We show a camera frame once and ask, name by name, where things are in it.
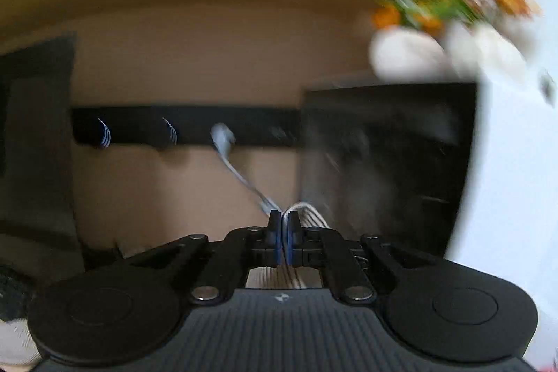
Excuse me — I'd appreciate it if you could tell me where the white power cable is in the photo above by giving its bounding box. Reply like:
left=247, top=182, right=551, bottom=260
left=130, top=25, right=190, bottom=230
left=210, top=123, right=284, bottom=220

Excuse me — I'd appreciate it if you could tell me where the dark flat object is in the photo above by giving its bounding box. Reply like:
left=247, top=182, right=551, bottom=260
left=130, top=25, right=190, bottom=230
left=0, top=34, right=84, bottom=281

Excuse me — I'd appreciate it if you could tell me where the black computer monitor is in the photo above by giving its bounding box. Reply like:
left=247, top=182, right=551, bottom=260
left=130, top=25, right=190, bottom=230
left=299, top=82, right=478, bottom=259

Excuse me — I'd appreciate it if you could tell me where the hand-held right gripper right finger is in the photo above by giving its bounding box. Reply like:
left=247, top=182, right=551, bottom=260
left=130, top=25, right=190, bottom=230
left=285, top=210, right=437, bottom=305

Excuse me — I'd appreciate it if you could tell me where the striped grey shirt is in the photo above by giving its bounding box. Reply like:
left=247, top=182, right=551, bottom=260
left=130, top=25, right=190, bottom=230
left=246, top=201, right=332, bottom=290

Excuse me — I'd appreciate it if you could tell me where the black power strip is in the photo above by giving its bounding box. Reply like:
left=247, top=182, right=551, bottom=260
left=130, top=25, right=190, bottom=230
left=72, top=106, right=306, bottom=149

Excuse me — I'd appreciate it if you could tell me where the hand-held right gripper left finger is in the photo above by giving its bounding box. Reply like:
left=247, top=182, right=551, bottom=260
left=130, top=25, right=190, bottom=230
left=126, top=210, right=283, bottom=305

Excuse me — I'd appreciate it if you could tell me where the potted green snake plant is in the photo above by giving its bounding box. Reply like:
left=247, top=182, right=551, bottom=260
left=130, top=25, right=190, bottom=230
left=372, top=0, right=476, bottom=37

